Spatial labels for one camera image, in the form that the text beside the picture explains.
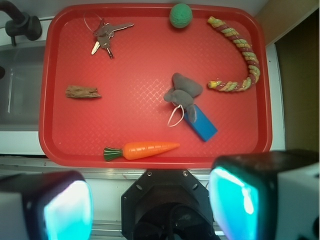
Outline blue rectangular block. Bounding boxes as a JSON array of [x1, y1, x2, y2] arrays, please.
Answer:
[[184, 104, 218, 142]]

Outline brown wood chip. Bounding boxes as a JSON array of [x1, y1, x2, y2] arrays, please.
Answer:
[[65, 85, 102, 99]]

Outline silver key bunch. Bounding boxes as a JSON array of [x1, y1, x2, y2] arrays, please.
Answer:
[[83, 12, 135, 59]]

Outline orange toy carrot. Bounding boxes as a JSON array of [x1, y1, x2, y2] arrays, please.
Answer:
[[103, 141, 180, 162]]

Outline grey toy faucet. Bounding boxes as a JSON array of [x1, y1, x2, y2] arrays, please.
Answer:
[[0, 0, 43, 47]]

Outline brown cardboard panel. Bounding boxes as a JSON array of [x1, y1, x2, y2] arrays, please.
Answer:
[[255, 0, 320, 46]]

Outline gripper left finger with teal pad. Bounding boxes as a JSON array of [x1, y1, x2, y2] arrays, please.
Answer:
[[0, 170, 94, 240]]

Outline grey plush elephant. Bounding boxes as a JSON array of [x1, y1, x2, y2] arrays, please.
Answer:
[[163, 72, 203, 127]]

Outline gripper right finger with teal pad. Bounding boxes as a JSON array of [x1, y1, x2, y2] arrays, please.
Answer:
[[208, 149, 320, 240]]

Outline green ball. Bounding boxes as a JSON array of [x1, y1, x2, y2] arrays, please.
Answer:
[[169, 3, 193, 29]]

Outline grey toy sink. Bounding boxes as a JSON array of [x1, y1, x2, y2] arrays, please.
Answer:
[[0, 41, 46, 131]]

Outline red plastic tray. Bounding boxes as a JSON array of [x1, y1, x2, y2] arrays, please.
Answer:
[[39, 3, 272, 169]]

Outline multicolour twisted rope toy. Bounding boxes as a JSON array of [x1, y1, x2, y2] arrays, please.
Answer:
[[207, 16, 261, 93]]

